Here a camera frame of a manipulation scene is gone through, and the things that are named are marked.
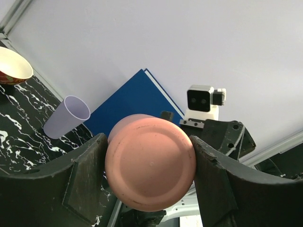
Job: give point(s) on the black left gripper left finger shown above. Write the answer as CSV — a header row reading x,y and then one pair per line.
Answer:
x,y
61,193

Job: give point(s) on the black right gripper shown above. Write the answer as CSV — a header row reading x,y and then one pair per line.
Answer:
x,y
231,139

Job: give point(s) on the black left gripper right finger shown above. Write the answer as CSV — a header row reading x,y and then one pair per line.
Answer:
x,y
231,194

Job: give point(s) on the pink plastic cup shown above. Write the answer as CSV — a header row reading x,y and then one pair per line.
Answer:
x,y
150,162

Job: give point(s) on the lilac plastic cup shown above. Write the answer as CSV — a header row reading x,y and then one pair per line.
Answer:
x,y
69,114

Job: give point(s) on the red floral bowl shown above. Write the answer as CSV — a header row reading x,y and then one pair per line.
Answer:
x,y
14,69

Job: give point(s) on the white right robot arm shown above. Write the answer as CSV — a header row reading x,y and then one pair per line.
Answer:
x,y
288,164

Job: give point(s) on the blue binder right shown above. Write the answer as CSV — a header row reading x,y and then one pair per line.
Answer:
x,y
141,94

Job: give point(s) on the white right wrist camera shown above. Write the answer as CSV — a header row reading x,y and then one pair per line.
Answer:
x,y
202,104

